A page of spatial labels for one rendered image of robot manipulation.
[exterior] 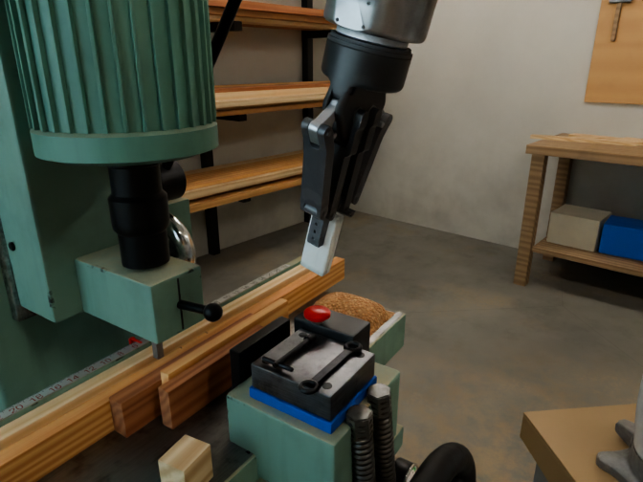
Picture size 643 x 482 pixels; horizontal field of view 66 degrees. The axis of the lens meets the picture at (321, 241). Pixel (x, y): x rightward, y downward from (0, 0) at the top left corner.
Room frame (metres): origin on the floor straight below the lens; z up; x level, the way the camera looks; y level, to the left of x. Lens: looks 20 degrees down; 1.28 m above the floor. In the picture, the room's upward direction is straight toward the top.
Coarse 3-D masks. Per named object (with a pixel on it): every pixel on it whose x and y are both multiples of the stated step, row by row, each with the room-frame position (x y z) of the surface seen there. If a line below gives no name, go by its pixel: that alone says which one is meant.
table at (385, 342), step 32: (384, 352) 0.65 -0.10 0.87; (160, 416) 0.47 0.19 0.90; (192, 416) 0.47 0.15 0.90; (224, 416) 0.47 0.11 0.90; (96, 448) 0.42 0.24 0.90; (128, 448) 0.42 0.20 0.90; (160, 448) 0.42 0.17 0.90; (224, 448) 0.42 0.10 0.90; (64, 480) 0.37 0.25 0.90; (96, 480) 0.37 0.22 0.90; (128, 480) 0.37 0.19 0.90; (160, 480) 0.37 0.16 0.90; (224, 480) 0.37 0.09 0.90; (256, 480) 0.40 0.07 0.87
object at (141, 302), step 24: (96, 264) 0.51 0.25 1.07; (120, 264) 0.51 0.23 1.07; (168, 264) 0.51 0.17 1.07; (192, 264) 0.51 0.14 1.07; (96, 288) 0.51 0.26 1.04; (120, 288) 0.48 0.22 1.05; (144, 288) 0.46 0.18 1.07; (168, 288) 0.47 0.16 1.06; (192, 288) 0.50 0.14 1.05; (96, 312) 0.51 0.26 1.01; (120, 312) 0.49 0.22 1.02; (144, 312) 0.46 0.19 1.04; (168, 312) 0.47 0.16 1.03; (192, 312) 0.50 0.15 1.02; (144, 336) 0.47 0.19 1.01; (168, 336) 0.47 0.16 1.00
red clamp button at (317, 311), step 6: (312, 306) 0.50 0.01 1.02; (318, 306) 0.50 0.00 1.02; (306, 312) 0.49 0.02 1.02; (312, 312) 0.48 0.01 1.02; (318, 312) 0.48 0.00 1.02; (324, 312) 0.48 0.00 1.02; (306, 318) 0.48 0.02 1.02; (312, 318) 0.48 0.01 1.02; (318, 318) 0.48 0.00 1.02; (324, 318) 0.48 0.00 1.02
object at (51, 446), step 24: (336, 264) 0.83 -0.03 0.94; (288, 288) 0.72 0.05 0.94; (312, 288) 0.76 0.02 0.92; (240, 312) 0.64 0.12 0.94; (288, 312) 0.71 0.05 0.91; (120, 384) 0.47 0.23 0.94; (96, 408) 0.43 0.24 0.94; (48, 432) 0.39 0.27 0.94; (72, 432) 0.41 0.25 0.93; (96, 432) 0.43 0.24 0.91; (0, 456) 0.36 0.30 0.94; (24, 456) 0.37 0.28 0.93; (48, 456) 0.38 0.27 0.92; (72, 456) 0.40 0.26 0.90; (0, 480) 0.35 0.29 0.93; (24, 480) 0.36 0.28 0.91
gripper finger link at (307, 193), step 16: (304, 128) 0.42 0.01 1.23; (320, 128) 0.41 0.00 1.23; (304, 144) 0.43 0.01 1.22; (320, 144) 0.42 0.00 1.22; (304, 160) 0.44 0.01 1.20; (320, 160) 0.43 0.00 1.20; (304, 176) 0.44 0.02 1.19; (320, 176) 0.43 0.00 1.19; (304, 192) 0.45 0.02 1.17; (320, 192) 0.44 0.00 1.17; (320, 208) 0.44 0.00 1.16
